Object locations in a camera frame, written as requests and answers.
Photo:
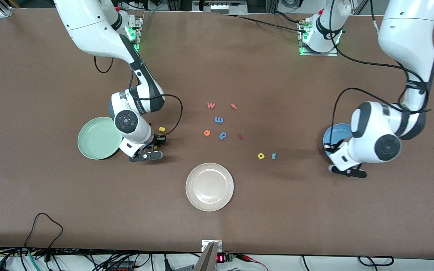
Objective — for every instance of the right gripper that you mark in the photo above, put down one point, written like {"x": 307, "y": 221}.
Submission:
{"x": 159, "y": 141}

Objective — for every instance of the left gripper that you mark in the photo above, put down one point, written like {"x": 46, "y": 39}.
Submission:
{"x": 327, "y": 149}

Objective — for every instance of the yellow letter a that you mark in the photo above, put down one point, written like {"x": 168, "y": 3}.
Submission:
{"x": 261, "y": 155}

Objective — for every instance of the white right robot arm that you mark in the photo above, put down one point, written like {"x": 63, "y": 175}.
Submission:
{"x": 89, "y": 26}

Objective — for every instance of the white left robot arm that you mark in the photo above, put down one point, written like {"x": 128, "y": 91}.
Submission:
{"x": 405, "y": 30}

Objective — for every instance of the blue plate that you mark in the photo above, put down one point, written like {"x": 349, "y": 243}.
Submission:
{"x": 337, "y": 133}

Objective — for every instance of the green plate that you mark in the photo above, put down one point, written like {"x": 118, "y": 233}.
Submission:
{"x": 96, "y": 139}

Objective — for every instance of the pink letter w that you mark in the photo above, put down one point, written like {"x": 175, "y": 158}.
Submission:
{"x": 211, "y": 105}

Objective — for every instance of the blue letter m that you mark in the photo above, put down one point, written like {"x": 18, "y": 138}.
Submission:
{"x": 219, "y": 120}

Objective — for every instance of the blue letter p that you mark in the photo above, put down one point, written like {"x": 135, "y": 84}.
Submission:
{"x": 223, "y": 135}

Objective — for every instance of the cream plate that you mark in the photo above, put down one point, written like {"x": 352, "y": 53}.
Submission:
{"x": 209, "y": 187}

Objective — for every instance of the red black box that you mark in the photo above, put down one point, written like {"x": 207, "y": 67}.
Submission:
{"x": 121, "y": 268}

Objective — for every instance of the red LED display module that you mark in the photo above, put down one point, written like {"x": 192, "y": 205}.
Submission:
{"x": 220, "y": 258}

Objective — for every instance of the white terminal device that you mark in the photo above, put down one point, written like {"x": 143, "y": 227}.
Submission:
{"x": 220, "y": 7}

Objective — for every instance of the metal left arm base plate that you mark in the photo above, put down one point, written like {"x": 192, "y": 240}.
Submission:
{"x": 311, "y": 54}

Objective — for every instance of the silver camera mount bracket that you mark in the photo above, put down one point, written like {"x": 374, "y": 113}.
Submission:
{"x": 205, "y": 244}

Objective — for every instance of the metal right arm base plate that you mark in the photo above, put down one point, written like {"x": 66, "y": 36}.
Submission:
{"x": 139, "y": 26}

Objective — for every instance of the grey camera mount bar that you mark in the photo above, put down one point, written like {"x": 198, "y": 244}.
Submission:
{"x": 207, "y": 261}

